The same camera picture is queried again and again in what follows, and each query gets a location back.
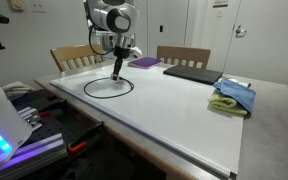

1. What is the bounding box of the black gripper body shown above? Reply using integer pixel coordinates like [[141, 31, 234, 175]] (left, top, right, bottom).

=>
[[113, 46, 130, 59]]

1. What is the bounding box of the black charging cable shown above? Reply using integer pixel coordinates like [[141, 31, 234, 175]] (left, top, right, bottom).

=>
[[83, 76, 135, 100]]

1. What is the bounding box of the white power adapter cube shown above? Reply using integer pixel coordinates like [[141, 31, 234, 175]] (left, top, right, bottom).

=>
[[110, 76, 121, 81]]

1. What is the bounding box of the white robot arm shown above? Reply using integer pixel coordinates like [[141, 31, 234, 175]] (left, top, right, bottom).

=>
[[86, 0, 139, 80]]

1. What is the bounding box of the purple notebook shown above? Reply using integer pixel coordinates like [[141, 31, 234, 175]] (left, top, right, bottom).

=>
[[128, 57, 161, 69]]

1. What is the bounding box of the light wooden chair left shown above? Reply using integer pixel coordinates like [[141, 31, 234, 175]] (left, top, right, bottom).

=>
[[50, 44, 105, 72]]

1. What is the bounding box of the white whiteboard mat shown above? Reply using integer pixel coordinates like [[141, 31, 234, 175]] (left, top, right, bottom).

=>
[[50, 65, 244, 177]]

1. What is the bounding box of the brown wooden chair right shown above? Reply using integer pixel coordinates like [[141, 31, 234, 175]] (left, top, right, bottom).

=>
[[157, 46, 211, 69]]

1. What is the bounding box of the black laptop sleeve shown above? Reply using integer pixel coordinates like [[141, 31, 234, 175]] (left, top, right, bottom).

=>
[[163, 65, 223, 85]]

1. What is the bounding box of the yellow-green folded cloth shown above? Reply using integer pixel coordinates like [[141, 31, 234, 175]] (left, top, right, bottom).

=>
[[209, 90, 248, 116]]

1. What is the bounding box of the blue microfiber cloth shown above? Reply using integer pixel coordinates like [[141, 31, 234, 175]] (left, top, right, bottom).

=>
[[213, 79, 256, 114]]

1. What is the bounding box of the orange handled clamp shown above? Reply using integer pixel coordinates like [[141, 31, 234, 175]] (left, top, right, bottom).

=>
[[67, 122, 104, 154]]

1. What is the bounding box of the silver door handle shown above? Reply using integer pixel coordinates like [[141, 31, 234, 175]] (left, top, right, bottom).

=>
[[236, 26, 247, 37]]

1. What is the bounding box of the aluminium rail frame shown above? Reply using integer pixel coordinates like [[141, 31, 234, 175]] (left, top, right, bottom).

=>
[[0, 107, 67, 180]]

